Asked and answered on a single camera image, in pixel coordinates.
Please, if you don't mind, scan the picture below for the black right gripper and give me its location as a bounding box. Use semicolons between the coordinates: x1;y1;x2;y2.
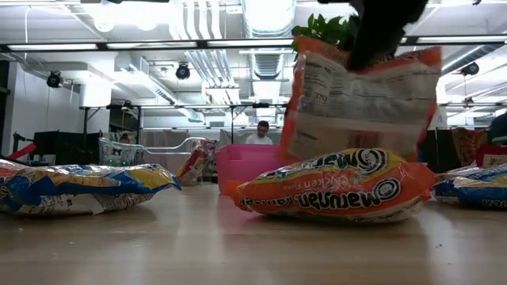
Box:
347;0;429;71

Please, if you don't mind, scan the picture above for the red plastic bin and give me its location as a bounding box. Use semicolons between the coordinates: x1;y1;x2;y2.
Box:
215;143;296;196

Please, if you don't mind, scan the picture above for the silver ceiling duct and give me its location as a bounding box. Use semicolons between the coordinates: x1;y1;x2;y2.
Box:
241;0;298;80

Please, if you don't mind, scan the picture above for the black cabinet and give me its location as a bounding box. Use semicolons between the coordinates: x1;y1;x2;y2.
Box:
32;130;102;166

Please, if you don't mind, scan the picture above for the red bar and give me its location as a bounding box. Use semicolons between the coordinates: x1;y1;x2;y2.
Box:
6;142;37;162

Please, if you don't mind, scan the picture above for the blue Maruchan noodle packet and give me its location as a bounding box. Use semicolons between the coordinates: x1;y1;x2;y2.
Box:
0;158;182;217
431;161;507;211

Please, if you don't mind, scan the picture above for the clear plastic bin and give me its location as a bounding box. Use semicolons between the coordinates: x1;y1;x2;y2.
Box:
97;136;217;187

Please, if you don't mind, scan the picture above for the black ceiling spotlight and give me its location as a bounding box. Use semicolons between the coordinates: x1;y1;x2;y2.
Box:
460;62;481;77
46;70;63;89
175;63;192;81

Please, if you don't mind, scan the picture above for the orange patterned tapestry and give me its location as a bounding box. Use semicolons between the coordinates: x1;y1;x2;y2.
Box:
451;127;489;167

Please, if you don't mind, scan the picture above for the red Maruchan noodle packet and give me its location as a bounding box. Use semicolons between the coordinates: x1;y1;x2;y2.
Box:
176;139;218;186

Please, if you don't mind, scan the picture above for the green potted plant black pot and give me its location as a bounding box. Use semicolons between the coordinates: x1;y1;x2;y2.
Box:
291;13;360;52

